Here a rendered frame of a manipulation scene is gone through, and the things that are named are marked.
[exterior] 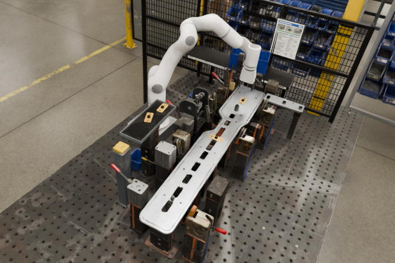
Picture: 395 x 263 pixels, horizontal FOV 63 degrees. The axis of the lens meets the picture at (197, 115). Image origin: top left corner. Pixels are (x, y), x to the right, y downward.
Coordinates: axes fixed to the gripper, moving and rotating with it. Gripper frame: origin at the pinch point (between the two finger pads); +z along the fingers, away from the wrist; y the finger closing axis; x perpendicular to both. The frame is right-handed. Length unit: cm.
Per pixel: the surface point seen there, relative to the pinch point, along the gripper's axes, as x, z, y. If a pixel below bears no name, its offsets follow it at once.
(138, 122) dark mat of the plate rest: -75, -4, -37
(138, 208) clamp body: -109, 19, -15
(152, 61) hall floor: 155, 114, -179
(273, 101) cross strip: 12.2, 12.0, 19.5
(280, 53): 54, -5, 9
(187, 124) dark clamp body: -53, 4, -18
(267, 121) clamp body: -8.3, 16.0, 21.9
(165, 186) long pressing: -95, 12, -7
